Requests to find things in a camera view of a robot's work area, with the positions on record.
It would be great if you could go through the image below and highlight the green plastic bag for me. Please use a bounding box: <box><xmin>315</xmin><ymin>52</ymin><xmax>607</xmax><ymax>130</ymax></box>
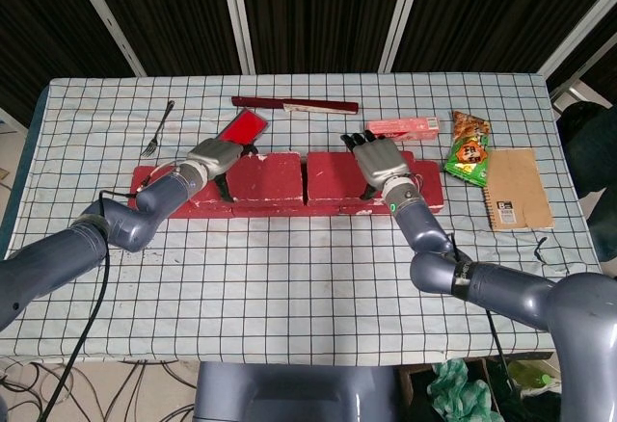
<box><xmin>429</xmin><ymin>357</ymin><xmax>503</xmax><ymax>422</ymax></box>

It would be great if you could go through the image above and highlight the grey-blue robot torso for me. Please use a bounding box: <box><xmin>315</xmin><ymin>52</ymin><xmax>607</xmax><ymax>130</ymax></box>
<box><xmin>192</xmin><ymin>360</ymin><xmax>402</xmax><ymax>422</ymax></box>

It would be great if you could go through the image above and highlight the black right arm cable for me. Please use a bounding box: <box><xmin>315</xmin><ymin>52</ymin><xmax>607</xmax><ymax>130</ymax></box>
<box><xmin>446</xmin><ymin>231</ymin><xmax>521</xmax><ymax>397</ymax></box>

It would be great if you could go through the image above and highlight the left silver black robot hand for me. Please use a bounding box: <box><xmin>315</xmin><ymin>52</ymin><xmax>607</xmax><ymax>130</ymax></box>
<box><xmin>185</xmin><ymin>136</ymin><xmax>260</xmax><ymax>202</ymax></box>

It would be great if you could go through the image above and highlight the dark red folding fan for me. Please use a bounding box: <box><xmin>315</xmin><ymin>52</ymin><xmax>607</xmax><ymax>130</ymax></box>
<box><xmin>230</xmin><ymin>95</ymin><xmax>361</xmax><ymax>118</ymax></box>

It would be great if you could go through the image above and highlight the white frame post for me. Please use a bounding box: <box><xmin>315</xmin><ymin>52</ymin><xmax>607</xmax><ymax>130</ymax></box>
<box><xmin>378</xmin><ymin>0</ymin><xmax>427</xmax><ymax>74</ymax></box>
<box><xmin>220</xmin><ymin>0</ymin><xmax>256</xmax><ymax>75</ymax></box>
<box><xmin>72</xmin><ymin>0</ymin><xmax>148</xmax><ymax>77</ymax></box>
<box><xmin>537</xmin><ymin>0</ymin><xmax>617</xmax><ymax>77</ymax></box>

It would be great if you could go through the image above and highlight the white black checkered tablecloth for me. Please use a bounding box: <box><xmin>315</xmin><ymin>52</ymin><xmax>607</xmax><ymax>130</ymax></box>
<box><xmin>0</xmin><ymin>72</ymin><xmax>606</xmax><ymax>365</ymax></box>

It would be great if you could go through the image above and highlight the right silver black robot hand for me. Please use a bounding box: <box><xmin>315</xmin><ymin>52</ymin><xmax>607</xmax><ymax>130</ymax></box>
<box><xmin>339</xmin><ymin>131</ymin><xmax>413</xmax><ymax>200</ymax></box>

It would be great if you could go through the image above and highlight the dark bundled object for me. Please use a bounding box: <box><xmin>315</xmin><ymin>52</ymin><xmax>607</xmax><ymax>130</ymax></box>
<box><xmin>556</xmin><ymin>100</ymin><xmax>617</xmax><ymax>265</ymax></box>

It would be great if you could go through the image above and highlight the Colgate toothpaste box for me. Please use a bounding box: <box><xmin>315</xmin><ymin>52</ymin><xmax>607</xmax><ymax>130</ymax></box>
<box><xmin>363</xmin><ymin>117</ymin><xmax>442</xmax><ymax>145</ymax></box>

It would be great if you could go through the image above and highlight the cardboard box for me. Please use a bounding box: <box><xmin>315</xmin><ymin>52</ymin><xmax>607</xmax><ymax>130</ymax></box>
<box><xmin>396</xmin><ymin>356</ymin><xmax>513</xmax><ymax>422</ymax></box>

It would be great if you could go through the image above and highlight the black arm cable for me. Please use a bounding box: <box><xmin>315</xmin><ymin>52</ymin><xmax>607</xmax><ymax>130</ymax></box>
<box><xmin>446</xmin><ymin>231</ymin><xmax>521</xmax><ymax>397</ymax></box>
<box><xmin>40</xmin><ymin>190</ymin><xmax>147</xmax><ymax>422</ymax></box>

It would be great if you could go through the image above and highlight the brown spiral notebook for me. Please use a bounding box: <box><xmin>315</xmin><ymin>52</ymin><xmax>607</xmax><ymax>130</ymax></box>
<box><xmin>481</xmin><ymin>147</ymin><xmax>556</xmax><ymax>233</ymax></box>

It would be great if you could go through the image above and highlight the green snack bag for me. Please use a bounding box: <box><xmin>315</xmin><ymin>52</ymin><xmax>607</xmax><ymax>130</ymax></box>
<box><xmin>443</xmin><ymin>110</ymin><xmax>494</xmax><ymax>188</ymax></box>

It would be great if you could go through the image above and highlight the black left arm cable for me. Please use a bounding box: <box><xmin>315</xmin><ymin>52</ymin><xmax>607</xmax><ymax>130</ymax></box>
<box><xmin>40</xmin><ymin>190</ymin><xmax>147</xmax><ymax>422</ymax></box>

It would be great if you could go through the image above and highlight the red rectangular tray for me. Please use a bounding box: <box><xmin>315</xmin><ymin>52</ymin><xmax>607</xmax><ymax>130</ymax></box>
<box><xmin>215</xmin><ymin>108</ymin><xmax>270</xmax><ymax>146</ymax></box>

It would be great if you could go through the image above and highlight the black pleated curtain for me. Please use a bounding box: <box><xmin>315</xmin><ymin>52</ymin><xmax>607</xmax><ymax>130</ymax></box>
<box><xmin>0</xmin><ymin>0</ymin><xmax>617</xmax><ymax>127</ymax></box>

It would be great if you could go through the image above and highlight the metal fork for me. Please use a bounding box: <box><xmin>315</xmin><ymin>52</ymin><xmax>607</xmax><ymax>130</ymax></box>
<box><xmin>139</xmin><ymin>99</ymin><xmax>176</xmax><ymax>160</ymax></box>

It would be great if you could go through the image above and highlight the short black cord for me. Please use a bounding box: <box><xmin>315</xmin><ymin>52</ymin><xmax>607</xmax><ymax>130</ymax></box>
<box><xmin>531</xmin><ymin>235</ymin><xmax>551</xmax><ymax>266</ymax></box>

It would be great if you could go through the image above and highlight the floor cable tangle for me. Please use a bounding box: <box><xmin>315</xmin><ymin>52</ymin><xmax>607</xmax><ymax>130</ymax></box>
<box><xmin>0</xmin><ymin>356</ymin><xmax>200</xmax><ymax>422</ymax></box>

